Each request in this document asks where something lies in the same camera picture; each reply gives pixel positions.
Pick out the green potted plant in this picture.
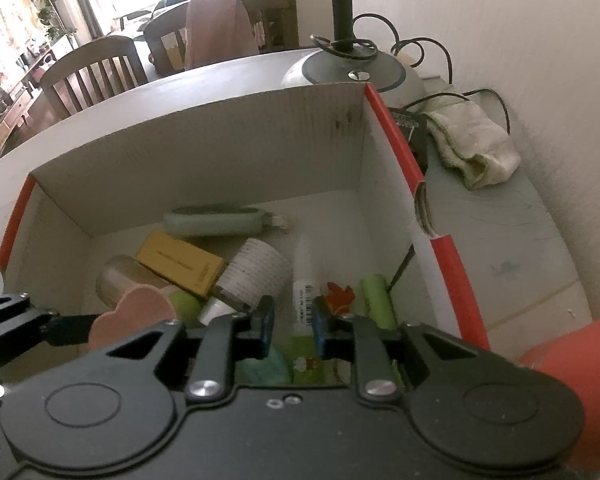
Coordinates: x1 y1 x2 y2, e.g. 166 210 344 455
35 0 76 41

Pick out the light green marker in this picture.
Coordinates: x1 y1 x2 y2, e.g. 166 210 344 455
357 274 400 331

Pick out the grey desk lamp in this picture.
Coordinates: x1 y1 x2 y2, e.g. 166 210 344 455
280 0 426 106

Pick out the white bottle with silver cap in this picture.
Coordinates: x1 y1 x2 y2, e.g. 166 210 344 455
197 237 293 328

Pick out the black power adapter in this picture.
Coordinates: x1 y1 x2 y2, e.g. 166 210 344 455
389 107 433 173

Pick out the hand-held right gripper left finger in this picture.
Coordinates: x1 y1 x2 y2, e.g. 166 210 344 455
17 295 277 405

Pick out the pale green tube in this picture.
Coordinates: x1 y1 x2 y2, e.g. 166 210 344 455
162 205 287 238

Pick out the light green plastic piece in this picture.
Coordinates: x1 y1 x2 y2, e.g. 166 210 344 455
167 290 206 328

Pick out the beige round container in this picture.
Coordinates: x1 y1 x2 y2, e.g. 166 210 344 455
96 255 176 311

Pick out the red water bottle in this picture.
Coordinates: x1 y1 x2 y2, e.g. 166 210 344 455
515 310 600 471

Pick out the small orange toy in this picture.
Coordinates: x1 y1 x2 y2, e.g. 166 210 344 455
325 281 356 317

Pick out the white green glue pen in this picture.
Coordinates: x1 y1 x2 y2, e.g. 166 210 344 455
291 240 326 386

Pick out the black lamp cable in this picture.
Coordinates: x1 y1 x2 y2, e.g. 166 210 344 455
352 12 512 136

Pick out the white folded cloth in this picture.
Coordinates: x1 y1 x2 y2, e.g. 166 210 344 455
425 100 522 191

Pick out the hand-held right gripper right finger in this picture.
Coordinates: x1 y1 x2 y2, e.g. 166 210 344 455
312 296 552 405

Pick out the dark wooden chair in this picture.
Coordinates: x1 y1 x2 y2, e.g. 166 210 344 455
39 35 150 118
144 0 301 78

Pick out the red cardboard box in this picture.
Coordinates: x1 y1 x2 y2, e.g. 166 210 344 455
0 82 491 391

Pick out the small yellow box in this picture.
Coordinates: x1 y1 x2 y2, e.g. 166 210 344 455
136 230 227 297

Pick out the wooden television cabinet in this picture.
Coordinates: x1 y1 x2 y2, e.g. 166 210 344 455
0 47 56 171

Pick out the pink cloth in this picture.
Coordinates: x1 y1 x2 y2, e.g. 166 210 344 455
185 0 261 71

